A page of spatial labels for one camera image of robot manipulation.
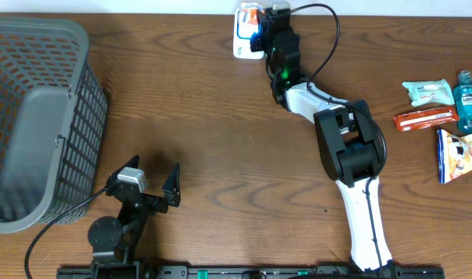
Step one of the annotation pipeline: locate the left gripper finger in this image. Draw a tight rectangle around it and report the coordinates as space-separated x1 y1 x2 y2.
107 155 140 182
162 163 181 207

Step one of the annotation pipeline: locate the small orange tissue pack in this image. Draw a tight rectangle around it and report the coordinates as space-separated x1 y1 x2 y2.
236 2 266 26

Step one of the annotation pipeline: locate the orange snack bar wrapper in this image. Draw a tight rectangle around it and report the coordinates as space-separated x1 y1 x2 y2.
393 106 460 132

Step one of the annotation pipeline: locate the light green wet wipes pack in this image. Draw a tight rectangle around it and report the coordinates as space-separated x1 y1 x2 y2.
401 79 455 107

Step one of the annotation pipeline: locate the teal mouthwash bottle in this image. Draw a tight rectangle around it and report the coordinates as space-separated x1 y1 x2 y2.
453 70 472 134

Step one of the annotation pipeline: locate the yellow snack bag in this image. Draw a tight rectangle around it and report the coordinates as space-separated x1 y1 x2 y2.
437 129 472 184

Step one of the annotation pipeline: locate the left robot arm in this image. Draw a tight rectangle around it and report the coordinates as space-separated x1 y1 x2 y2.
88 155 181 278

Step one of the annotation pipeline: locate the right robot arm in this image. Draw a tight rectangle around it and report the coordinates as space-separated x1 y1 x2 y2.
250 4 392 276

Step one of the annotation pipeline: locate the white barcode scanner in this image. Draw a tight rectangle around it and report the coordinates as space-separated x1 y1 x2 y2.
233 8 264 60

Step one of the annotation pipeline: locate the grey plastic shopping basket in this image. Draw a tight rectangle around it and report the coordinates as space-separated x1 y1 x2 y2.
0 17 109 234

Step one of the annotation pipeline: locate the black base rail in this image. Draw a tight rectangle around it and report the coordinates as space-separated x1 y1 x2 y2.
56 263 445 279

